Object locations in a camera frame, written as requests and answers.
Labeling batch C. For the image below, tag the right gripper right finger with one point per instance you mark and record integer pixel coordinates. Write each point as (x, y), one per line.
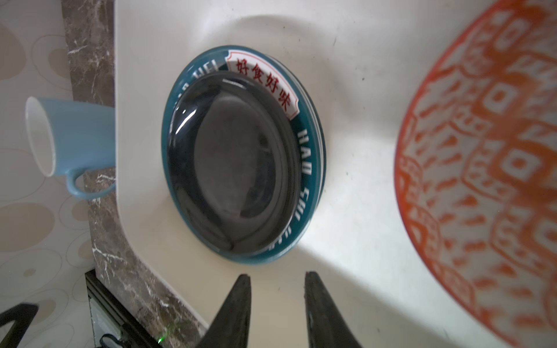
(326, 326)

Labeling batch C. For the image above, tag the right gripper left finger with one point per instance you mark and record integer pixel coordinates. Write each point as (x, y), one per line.
(230, 327)

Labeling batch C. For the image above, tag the red patterned bowl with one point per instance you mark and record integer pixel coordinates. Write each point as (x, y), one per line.
(475, 171)

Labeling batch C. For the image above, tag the blue white mug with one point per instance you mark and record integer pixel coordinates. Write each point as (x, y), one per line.
(70, 138)

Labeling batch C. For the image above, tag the white plastic bin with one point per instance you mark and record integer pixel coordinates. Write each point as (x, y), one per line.
(361, 62)

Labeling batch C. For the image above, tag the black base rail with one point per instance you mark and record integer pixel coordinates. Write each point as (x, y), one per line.
(112, 324)

